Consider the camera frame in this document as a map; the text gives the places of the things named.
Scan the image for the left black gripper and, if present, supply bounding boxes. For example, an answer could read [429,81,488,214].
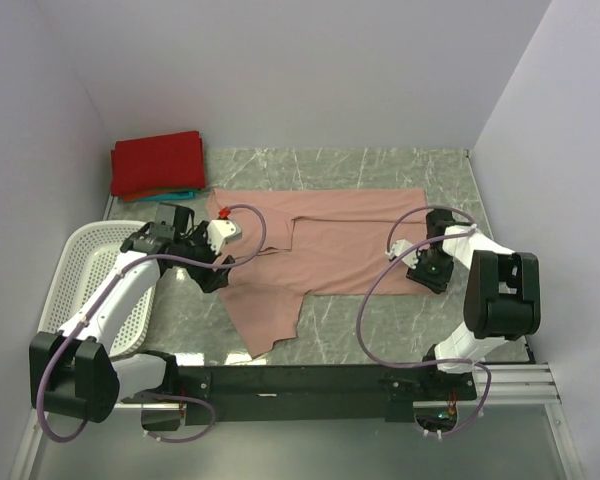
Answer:
[175,221,235,292]

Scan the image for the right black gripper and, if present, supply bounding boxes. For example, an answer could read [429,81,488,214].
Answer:
[407,249,455,296]

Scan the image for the pink t-shirt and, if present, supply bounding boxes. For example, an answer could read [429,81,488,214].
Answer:
[206,188,426,357]

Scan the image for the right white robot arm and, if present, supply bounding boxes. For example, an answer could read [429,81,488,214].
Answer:
[404,207,541,399]

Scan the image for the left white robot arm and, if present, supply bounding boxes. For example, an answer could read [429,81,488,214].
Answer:
[29,204,242,423]

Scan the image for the folded teal t-shirt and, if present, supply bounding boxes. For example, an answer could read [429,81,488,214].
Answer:
[128,190,196,203]

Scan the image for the folded red t-shirt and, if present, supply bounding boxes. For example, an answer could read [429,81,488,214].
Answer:
[110,131,207,197]

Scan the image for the white perforated laundry basket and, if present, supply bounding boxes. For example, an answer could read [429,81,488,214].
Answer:
[38,220,155,357]

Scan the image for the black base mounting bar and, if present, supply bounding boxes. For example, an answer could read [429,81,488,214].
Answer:
[169,364,477,422]

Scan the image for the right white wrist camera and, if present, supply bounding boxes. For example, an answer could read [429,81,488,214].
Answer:
[385,239,418,268]

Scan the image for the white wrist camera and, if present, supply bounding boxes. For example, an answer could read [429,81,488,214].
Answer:
[206,207,242,254]
[385,239,418,268]

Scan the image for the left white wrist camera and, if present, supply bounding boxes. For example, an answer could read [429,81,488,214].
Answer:
[206,207,242,254]

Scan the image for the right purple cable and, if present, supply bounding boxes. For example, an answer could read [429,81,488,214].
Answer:
[355,205,492,437]

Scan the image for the purple cable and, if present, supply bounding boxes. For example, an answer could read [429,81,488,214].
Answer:
[355,205,492,437]
[34,202,267,444]

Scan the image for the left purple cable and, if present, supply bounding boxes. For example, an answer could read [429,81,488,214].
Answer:
[34,202,267,444]

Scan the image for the aluminium frame rail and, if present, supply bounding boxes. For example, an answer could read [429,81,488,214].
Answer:
[11,364,584,479]

